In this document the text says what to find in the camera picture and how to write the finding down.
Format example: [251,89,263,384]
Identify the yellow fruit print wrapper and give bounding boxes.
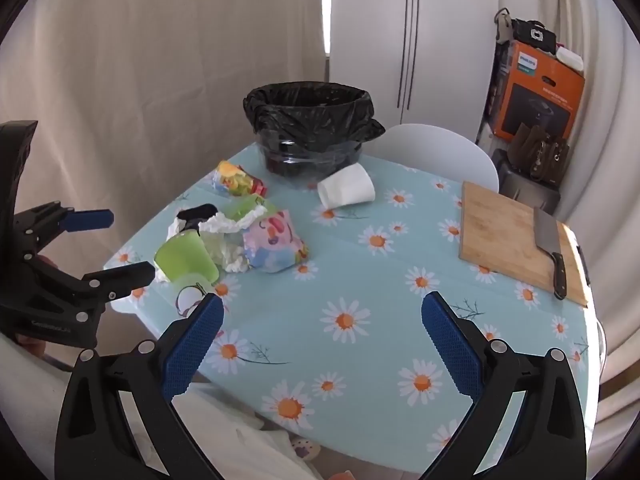
[210,160,268,198]

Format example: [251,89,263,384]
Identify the beige curtain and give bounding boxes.
[0,0,331,281]

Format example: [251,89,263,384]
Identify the white curtain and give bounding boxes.
[550,0,640,341]

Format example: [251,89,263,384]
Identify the clear bin with black bag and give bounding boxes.
[243,81,386,191]

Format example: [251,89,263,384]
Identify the green printed plastic cup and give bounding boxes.
[154,229,231,318]

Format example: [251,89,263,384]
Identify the large white tissue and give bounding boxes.
[165,217,201,242]

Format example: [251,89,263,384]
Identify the pink cartoon snack bag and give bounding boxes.
[242,208,310,274]

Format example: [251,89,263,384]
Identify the long crumpled white tissue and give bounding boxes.
[200,205,266,274]

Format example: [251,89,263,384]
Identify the orange and black carton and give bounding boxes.
[487,40,586,143]

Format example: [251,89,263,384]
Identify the white wardrobe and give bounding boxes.
[330,0,501,141]

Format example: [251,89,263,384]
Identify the black crumpled wrapper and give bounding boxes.
[177,204,219,224]

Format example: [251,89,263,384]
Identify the white small device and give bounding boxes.
[555,47,585,72]

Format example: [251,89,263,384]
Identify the wooden cutting board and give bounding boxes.
[459,181,590,308]

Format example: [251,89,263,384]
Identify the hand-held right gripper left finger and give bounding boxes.
[55,291,226,480]

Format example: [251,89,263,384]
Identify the patterned slipper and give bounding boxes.
[290,435,322,462]

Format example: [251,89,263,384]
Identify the steel cleaver with dark handle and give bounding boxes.
[533,206,569,301]

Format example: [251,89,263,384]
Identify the white paper cup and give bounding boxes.
[317,162,376,209]

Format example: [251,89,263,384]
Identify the blue daisy print tablecloth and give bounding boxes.
[102,145,607,476]

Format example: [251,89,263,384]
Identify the brown leather bag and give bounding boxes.
[509,122,571,191]

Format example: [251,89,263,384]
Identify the white chair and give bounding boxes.
[362,123,501,195]

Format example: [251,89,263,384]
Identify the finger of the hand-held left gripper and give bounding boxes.
[60,208,115,234]
[82,261,156,307]

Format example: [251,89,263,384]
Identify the black camera bag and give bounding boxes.
[510,17,557,54]

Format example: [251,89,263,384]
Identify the grey storage box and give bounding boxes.
[492,147,561,211]

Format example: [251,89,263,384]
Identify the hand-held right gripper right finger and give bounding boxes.
[421,290,587,480]

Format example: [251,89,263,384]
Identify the white bedding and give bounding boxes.
[0,330,321,480]

